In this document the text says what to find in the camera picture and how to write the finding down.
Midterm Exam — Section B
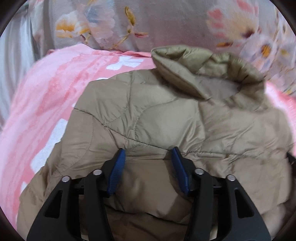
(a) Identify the grey floral bed sheet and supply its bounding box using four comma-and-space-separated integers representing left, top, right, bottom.
29, 0, 295, 96

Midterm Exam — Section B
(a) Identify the khaki quilted jacket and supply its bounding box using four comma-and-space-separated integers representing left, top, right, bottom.
17, 46, 295, 240

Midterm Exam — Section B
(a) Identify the pink white fleece blanket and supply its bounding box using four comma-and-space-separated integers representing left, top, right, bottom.
1, 44, 295, 231

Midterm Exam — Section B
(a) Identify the white satin curtain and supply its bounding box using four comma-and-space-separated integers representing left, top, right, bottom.
1, 2, 40, 128

